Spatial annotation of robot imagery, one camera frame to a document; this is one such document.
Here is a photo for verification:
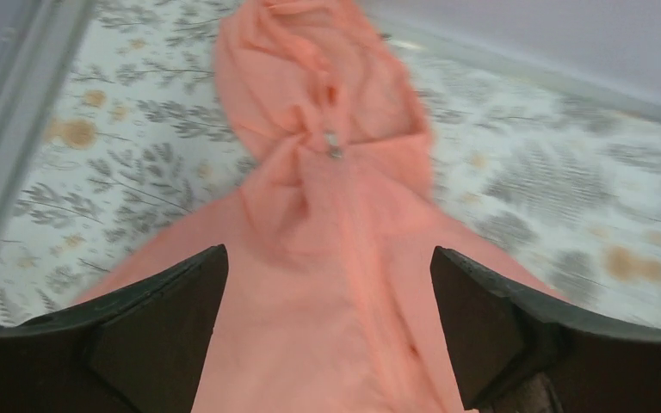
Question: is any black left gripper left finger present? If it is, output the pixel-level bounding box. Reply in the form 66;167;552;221
0;245;228;412

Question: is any salmon pink hooded jacket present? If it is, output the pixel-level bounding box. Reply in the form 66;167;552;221
82;1;548;412

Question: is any floral patterned table mat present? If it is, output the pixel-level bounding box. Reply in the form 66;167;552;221
0;1;661;328

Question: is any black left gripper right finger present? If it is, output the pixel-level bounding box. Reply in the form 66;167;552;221
430;247;661;412

